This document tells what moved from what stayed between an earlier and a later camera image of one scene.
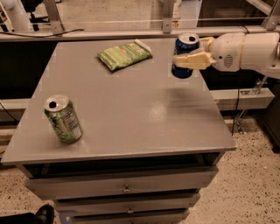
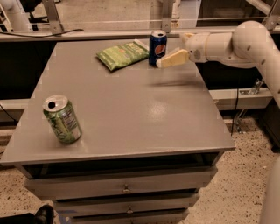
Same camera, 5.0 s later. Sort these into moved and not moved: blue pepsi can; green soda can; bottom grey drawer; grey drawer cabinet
Moved: blue pepsi can
Not moved: bottom grey drawer; grey drawer cabinet; green soda can
